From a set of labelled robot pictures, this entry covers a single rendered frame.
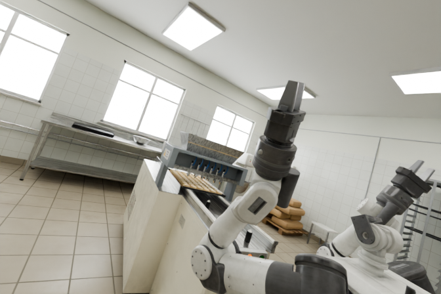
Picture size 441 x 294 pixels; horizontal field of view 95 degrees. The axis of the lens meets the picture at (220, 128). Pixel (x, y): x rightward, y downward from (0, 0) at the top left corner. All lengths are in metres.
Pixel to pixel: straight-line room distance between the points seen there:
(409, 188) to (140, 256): 1.64
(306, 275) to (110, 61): 4.42
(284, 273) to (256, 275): 0.06
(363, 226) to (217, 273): 0.38
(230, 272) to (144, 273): 1.38
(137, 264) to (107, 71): 3.50
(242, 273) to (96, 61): 4.32
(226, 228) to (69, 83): 4.17
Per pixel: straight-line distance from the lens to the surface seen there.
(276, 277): 0.53
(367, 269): 0.70
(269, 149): 0.45
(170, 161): 1.60
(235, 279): 0.58
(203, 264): 0.62
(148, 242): 1.80
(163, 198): 1.68
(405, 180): 1.01
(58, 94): 4.51
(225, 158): 1.84
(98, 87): 4.49
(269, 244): 1.28
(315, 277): 0.50
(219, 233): 0.60
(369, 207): 0.98
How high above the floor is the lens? 1.28
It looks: 6 degrees up
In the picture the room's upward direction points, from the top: 18 degrees clockwise
